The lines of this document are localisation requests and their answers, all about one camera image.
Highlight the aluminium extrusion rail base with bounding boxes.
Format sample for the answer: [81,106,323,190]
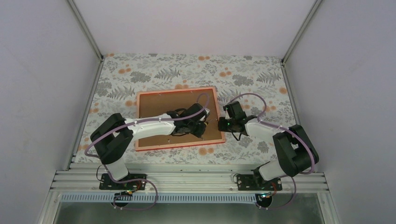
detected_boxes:
[50,162,329,193]

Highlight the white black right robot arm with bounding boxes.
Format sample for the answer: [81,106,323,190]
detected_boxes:
[218,102,319,190]

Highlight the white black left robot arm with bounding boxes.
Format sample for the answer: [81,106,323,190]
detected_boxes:
[90,103,210,189]

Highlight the red wooden picture frame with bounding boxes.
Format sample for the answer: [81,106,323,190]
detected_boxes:
[134,86,226,152]

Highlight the left aluminium corner post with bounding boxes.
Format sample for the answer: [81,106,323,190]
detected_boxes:
[66,0,103,61]

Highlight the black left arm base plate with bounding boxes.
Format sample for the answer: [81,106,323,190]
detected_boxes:
[99,173,147,191]

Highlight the grey slotted cable duct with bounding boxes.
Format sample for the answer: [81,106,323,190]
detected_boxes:
[59,192,256,204]

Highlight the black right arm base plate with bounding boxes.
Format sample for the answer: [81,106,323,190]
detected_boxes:
[234,174,283,191]

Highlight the aluminium corner post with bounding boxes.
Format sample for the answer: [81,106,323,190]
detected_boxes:
[66,0,103,61]
[282,0,323,66]

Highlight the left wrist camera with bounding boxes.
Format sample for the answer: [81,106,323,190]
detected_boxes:
[202,108,210,120]

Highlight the right aluminium corner post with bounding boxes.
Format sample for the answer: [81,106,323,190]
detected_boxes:
[282,0,323,66]

